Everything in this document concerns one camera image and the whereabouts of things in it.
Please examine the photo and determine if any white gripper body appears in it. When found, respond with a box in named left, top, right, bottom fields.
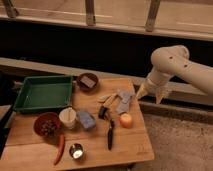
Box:
left=144, top=69, right=172, bottom=94

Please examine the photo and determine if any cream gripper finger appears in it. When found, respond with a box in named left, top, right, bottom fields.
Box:
left=136, top=83, right=148, bottom=99
left=155, top=88, right=169, bottom=104

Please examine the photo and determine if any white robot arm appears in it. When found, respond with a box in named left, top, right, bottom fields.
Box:
left=136, top=45, right=213, bottom=104

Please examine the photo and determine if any green plastic tray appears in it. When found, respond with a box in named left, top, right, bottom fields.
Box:
left=14, top=75, right=73, bottom=113

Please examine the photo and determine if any grey cloth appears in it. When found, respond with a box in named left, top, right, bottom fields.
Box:
left=116, top=89, right=134, bottom=114

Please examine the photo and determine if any orange apple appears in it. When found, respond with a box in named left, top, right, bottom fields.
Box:
left=119, top=113, right=133, bottom=128

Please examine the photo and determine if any wooden cutting board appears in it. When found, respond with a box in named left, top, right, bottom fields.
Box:
left=0, top=77, right=155, bottom=171

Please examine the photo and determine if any brown bowl with sponge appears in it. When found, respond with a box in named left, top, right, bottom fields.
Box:
left=76, top=73, right=98, bottom=92

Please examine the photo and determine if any blue sponge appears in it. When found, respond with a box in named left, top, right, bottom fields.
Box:
left=77, top=111, right=96, bottom=130

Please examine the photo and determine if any white paper cup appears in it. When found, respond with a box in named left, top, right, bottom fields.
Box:
left=59, top=107, right=77, bottom=129

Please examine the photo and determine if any small metal cup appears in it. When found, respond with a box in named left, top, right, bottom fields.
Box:
left=69, top=143, right=84, bottom=159

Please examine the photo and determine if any red chili pepper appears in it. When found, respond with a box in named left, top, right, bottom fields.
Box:
left=53, top=134, right=65, bottom=165

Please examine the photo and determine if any red bowl with grapes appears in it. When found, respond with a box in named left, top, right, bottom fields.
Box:
left=33, top=112, right=61, bottom=137

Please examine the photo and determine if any wooden handled brush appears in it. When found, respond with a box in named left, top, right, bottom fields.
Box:
left=98, top=93, right=117, bottom=119

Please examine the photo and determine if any black handled knife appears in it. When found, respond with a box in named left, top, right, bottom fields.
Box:
left=107, top=120, right=115, bottom=150

